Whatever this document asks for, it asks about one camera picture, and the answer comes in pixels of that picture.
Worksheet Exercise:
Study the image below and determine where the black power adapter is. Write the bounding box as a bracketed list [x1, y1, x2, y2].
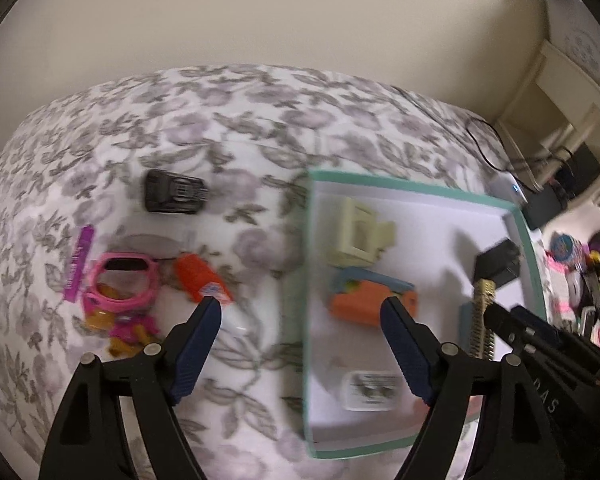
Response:
[522, 182, 568, 231]

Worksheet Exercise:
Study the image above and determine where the black charger plug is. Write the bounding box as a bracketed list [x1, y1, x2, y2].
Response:
[474, 238, 522, 286]

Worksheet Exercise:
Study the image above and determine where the white charger plug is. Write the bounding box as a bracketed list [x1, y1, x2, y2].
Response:
[341, 370, 401, 412]

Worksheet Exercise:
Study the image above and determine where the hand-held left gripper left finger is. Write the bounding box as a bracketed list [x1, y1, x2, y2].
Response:
[39, 296, 223, 480]

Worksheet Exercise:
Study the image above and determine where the grey floral blanket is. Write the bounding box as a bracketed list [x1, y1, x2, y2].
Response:
[0, 64, 536, 480]

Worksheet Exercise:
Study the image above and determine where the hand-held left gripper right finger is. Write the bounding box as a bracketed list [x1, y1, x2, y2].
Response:
[380, 296, 566, 480]

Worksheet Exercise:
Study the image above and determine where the teal cardboard box tray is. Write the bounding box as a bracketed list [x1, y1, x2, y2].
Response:
[302, 169, 551, 461]

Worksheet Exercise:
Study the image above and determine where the pink toy watch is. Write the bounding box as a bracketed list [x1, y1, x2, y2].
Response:
[82, 252, 160, 316]

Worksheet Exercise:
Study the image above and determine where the black gold patterned lighter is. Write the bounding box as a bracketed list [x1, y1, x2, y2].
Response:
[467, 280, 498, 361]

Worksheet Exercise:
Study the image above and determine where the cream plastic clip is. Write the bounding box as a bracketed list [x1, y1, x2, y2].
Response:
[327, 196, 397, 268]

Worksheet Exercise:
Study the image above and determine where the white power strip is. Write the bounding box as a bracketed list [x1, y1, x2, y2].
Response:
[485, 172, 531, 211]

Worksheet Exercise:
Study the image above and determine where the orange and blue toy knife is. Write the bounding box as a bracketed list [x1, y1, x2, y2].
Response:
[329, 267, 418, 328]

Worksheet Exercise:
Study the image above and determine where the black cable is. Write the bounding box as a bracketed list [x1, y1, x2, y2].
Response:
[465, 115, 546, 196]

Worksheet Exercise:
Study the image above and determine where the pink puppy toy figure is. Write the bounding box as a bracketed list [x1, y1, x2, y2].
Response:
[77, 285, 161, 358]

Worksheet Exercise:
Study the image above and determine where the black toy car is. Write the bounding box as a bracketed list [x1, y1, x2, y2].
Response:
[144, 169, 210, 215]

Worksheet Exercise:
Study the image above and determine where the orange glue stick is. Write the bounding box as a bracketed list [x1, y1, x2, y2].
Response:
[174, 253, 253, 333]

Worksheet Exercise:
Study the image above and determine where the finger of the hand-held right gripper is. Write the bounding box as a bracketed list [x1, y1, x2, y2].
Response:
[511, 306, 563, 348]
[484, 304, 537, 361]

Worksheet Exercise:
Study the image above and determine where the purple strip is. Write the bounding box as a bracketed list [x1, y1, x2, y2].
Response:
[62, 225, 96, 303]

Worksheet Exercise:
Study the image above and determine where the cream shelf unit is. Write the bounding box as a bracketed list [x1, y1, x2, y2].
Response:
[495, 40, 600, 181]

